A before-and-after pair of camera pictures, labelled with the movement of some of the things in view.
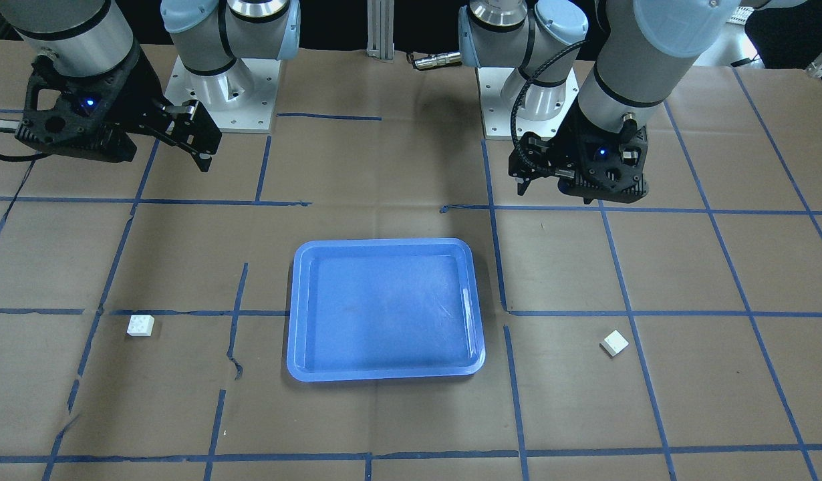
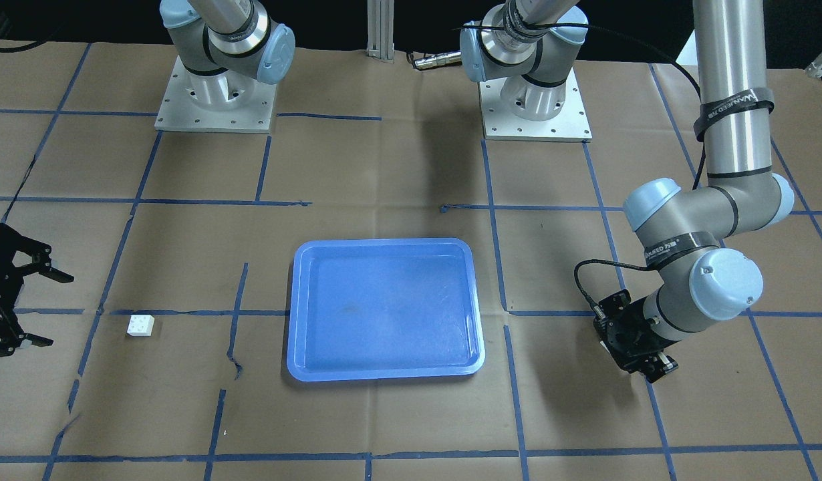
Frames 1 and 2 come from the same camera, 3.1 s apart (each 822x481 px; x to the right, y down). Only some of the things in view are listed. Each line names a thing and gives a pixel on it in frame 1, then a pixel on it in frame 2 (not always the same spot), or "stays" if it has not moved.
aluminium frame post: [381, 29] stays
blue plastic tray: [385, 308] stays
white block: [140, 325] stays
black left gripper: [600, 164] → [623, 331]
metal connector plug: [439, 59] stays
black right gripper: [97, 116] → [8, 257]
